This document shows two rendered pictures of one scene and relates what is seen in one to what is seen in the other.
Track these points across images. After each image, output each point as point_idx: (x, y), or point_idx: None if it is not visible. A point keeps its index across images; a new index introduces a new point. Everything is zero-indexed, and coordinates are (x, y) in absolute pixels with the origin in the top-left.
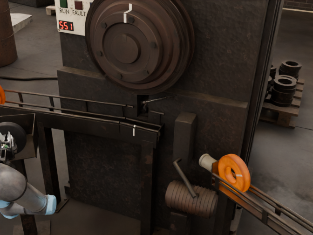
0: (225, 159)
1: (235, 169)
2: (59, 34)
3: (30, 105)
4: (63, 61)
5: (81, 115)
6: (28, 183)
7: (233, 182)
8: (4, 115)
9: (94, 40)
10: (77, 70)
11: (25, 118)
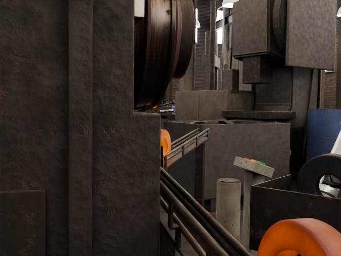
0: (161, 136)
1: (166, 137)
2: (133, 26)
3: (205, 252)
4: (133, 100)
5: (177, 183)
6: (337, 138)
7: (164, 153)
8: (316, 195)
9: (194, 21)
10: (134, 112)
11: (271, 198)
